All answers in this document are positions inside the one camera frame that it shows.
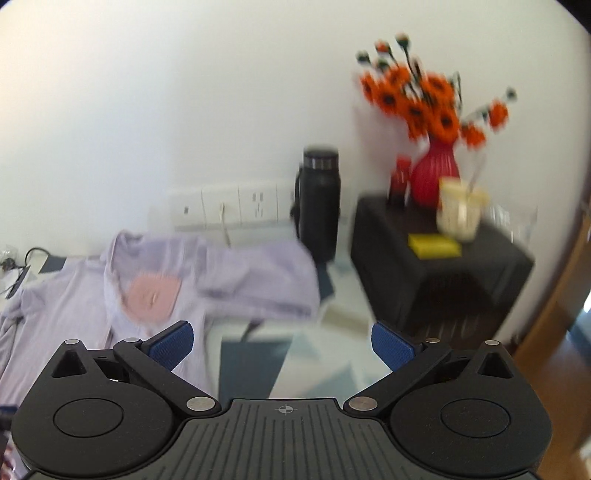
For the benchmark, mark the clear drinking glass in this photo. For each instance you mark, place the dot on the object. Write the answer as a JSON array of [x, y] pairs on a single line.
[[515, 221]]

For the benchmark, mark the orange artificial flowers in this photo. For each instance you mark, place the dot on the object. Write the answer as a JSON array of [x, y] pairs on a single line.
[[431, 104]]

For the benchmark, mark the white wall socket panel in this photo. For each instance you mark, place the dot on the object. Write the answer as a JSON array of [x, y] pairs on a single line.
[[232, 205]]

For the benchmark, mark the lavender ribbed pajama garment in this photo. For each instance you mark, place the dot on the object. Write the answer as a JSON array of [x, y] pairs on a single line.
[[143, 284]]

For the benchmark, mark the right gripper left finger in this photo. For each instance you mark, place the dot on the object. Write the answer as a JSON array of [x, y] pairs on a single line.
[[150, 364]]

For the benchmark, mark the yellow ceramic mug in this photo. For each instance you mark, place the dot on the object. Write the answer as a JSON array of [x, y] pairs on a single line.
[[461, 208]]

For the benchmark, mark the black thermos bottle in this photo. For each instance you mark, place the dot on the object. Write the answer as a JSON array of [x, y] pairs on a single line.
[[317, 202]]

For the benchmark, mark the black nightstand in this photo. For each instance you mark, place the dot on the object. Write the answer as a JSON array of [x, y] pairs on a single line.
[[462, 301]]

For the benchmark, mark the small red bottle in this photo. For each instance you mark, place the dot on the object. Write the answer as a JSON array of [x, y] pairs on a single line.
[[399, 182]]

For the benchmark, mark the yellow sticky note pad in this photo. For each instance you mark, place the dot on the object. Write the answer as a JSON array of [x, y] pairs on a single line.
[[434, 246]]

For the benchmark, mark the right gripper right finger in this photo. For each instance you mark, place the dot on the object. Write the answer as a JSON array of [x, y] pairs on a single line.
[[409, 362]]

